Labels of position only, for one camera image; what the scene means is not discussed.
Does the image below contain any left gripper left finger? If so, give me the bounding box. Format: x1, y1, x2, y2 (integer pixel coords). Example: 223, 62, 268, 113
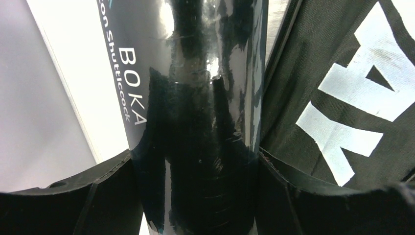
0, 150, 143, 235

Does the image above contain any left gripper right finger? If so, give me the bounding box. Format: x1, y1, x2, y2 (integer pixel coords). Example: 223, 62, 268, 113
255, 149, 415, 235

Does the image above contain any black Crossway racket bag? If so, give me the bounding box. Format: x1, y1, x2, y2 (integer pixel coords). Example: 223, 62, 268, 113
261, 0, 415, 189

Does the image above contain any black shuttlecock tube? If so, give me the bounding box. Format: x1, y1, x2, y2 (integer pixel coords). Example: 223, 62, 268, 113
97, 0, 268, 235

